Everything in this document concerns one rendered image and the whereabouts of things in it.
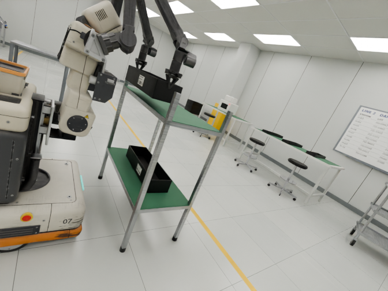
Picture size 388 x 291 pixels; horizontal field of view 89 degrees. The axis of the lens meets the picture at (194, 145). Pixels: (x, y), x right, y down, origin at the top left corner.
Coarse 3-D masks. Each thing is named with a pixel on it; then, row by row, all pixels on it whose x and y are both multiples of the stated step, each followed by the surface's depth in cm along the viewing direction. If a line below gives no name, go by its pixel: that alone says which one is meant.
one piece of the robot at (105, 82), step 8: (104, 64) 108; (104, 72) 109; (88, 80) 109; (96, 80) 107; (104, 80) 109; (112, 80) 111; (88, 88) 129; (96, 88) 109; (104, 88) 111; (112, 88) 113; (96, 96) 111; (104, 96) 113; (112, 96) 115
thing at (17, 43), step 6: (12, 42) 270; (18, 42) 284; (12, 48) 272; (30, 48) 281; (36, 48) 294; (12, 54) 275; (48, 54) 294; (54, 54) 311; (12, 60) 278; (66, 72) 314; (66, 78) 317; (60, 96) 358
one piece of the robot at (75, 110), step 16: (80, 32) 94; (96, 32) 98; (64, 48) 99; (80, 48) 97; (64, 64) 101; (80, 64) 104; (96, 64) 109; (80, 80) 109; (64, 96) 117; (80, 96) 108; (64, 112) 108; (80, 112) 112; (64, 128) 111; (80, 128) 115
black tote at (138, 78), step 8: (128, 72) 149; (136, 72) 135; (144, 72) 124; (128, 80) 147; (136, 80) 134; (144, 80) 123; (152, 80) 113; (160, 80) 110; (144, 88) 121; (152, 88) 112; (160, 88) 112; (168, 88) 114; (176, 88) 117; (152, 96) 111; (160, 96) 114; (168, 96) 116
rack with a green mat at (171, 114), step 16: (144, 96) 151; (176, 96) 102; (160, 112) 117; (176, 112) 140; (112, 128) 181; (192, 128) 117; (208, 128) 128; (224, 128) 131; (160, 144) 110; (112, 160) 169; (128, 160) 178; (208, 160) 138; (128, 176) 153; (128, 192) 135; (144, 192) 119; (176, 192) 158; (192, 192) 147; (144, 208) 126; (160, 208) 132; (176, 208) 141; (128, 224) 127; (128, 240) 130; (176, 240) 158
